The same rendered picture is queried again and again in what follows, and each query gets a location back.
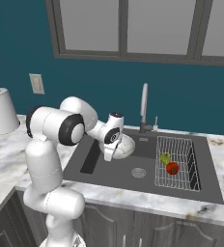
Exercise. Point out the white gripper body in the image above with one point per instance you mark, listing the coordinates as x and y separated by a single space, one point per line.
109 153

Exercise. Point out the white marbled bowl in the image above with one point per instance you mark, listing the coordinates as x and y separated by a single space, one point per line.
125 146

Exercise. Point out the grey framed window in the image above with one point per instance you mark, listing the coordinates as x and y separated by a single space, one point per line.
126 29

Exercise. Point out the red tomato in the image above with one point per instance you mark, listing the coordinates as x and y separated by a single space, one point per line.
172 168

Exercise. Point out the round silver sink drain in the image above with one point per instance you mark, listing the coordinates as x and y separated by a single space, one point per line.
138 172

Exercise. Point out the white paper towel roll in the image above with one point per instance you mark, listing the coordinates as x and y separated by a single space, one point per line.
2 112

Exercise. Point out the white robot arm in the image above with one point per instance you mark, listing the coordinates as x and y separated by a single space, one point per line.
43 160

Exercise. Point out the grey cupboard door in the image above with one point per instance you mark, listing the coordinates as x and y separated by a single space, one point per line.
107 228
181 233

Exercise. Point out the dark grey sink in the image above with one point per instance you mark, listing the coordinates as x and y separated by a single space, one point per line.
117 173

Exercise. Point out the grey tap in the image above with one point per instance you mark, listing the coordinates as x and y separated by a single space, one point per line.
144 103

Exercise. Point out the grey corner cupboard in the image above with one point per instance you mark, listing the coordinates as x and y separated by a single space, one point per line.
7 225

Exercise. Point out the small white soap dispenser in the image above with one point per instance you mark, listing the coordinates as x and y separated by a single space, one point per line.
155 124

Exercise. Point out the white wall socket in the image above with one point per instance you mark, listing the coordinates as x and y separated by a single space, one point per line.
37 84

